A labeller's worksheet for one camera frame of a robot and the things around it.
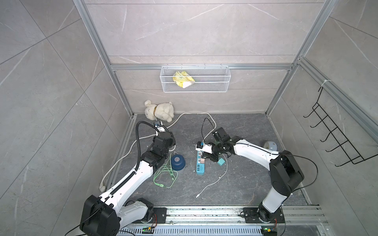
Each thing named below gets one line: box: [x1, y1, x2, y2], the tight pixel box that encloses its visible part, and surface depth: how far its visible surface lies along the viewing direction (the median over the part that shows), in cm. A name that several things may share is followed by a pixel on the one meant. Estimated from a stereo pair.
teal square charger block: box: [217, 157, 226, 167], surface depth 92 cm
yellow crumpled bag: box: [172, 70, 195, 89], surface depth 87 cm
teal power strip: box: [196, 150, 205, 176], surface depth 90 cm
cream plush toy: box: [144, 99, 175, 123], surface depth 113 cm
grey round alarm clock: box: [263, 141, 278, 152], surface depth 92 cm
